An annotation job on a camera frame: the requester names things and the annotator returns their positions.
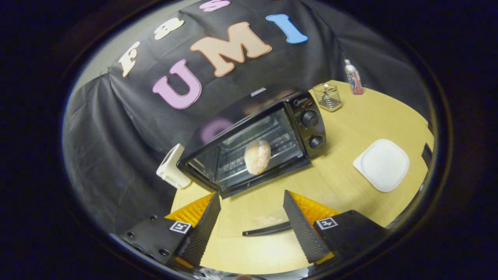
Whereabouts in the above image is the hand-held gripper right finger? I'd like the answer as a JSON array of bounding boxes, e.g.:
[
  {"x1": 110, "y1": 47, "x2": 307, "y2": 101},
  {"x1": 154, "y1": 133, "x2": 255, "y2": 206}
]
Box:
[{"x1": 283, "y1": 190, "x2": 389, "y2": 265}]

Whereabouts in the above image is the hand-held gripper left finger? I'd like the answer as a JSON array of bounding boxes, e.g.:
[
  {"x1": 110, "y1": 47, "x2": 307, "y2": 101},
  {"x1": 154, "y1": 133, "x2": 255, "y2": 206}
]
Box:
[{"x1": 119, "y1": 192, "x2": 221, "y2": 268}]

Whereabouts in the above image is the round orange bread bun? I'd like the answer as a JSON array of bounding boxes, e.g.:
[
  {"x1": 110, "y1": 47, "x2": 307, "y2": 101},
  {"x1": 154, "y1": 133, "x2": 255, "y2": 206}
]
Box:
[{"x1": 244, "y1": 140, "x2": 272, "y2": 175}]

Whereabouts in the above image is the black toaster oven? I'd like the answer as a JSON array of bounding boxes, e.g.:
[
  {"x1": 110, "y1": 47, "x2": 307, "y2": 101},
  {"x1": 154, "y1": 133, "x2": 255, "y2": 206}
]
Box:
[{"x1": 177, "y1": 87, "x2": 327, "y2": 238}]

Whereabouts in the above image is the white pop-up toaster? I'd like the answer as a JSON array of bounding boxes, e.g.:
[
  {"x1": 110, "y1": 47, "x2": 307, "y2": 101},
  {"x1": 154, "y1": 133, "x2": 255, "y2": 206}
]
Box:
[{"x1": 156, "y1": 143, "x2": 192, "y2": 189}]

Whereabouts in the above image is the white square plate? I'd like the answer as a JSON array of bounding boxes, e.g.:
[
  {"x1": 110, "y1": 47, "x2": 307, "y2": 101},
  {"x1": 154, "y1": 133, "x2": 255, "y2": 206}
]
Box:
[{"x1": 353, "y1": 139, "x2": 410, "y2": 193}]

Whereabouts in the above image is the pink and white drink bottle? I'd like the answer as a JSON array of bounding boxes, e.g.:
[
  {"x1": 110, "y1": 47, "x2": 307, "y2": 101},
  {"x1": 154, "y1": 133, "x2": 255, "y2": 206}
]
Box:
[{"x1": 344, "y1": 59, "x2": 364, "y2": 95}]

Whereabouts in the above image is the metal wire basket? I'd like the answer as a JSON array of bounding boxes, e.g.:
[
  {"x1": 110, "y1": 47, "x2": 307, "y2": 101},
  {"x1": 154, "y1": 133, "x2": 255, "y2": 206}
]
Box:
[{"x1": 312, "y1": 83, "x2": 343, "y2": 112}]

